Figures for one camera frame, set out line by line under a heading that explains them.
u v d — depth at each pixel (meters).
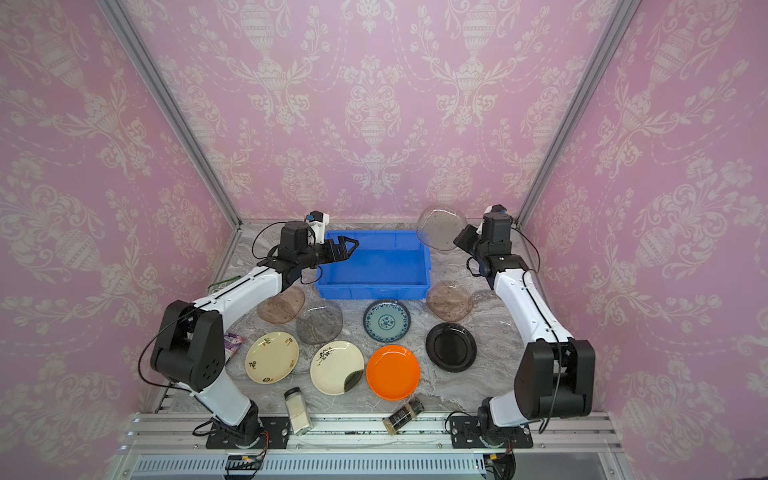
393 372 0.83
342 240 0.79
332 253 0.79
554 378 0.42
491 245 0.64
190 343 0.47
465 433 0.73
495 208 0.77
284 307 0.97
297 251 0.70
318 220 0.80
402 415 0.74
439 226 0.88
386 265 1.06
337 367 0.84
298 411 0.75
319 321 0.94
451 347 1.21
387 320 0.94
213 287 1.01
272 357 0.87
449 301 0.98
